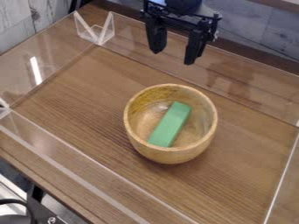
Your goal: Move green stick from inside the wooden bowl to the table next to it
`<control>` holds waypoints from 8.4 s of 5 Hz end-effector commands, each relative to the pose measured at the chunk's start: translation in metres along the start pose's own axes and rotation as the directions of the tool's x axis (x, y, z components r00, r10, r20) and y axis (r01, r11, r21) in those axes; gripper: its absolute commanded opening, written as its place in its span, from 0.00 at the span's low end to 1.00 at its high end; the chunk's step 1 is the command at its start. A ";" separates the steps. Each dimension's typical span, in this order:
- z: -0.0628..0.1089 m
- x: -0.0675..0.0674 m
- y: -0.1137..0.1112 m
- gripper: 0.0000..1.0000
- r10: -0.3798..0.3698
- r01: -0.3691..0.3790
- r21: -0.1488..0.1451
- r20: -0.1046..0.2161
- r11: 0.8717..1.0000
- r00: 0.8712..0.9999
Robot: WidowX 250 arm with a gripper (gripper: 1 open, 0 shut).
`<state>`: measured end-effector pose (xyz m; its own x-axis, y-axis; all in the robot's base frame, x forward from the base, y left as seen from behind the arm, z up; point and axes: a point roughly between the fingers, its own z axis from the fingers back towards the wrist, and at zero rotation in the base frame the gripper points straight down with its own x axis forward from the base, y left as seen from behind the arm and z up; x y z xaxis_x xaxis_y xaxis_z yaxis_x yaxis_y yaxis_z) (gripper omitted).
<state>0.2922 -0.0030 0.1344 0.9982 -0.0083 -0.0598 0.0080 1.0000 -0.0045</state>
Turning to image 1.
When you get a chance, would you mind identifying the black cable lower left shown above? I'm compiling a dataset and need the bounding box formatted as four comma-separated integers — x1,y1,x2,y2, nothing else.
0,198,34,224

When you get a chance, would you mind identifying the clear acrylic enclosure wall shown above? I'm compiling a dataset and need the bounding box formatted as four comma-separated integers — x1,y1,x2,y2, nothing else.
0,10,299,224

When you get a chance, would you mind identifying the black table leg bracket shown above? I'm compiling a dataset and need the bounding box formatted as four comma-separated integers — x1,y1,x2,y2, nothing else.
27,185,68,224

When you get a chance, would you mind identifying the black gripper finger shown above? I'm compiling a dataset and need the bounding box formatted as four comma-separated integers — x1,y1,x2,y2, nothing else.
184,18,219,66
143,12,167,54

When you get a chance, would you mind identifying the wooden bowl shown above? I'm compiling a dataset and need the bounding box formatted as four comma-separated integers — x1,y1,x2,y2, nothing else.
123,83,219,165

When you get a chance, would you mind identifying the green rectangular stick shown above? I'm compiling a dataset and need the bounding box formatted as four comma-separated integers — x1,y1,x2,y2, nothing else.
148,101,192,148

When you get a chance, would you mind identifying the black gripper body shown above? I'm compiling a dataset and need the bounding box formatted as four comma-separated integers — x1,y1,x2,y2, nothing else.
140,0,222,29

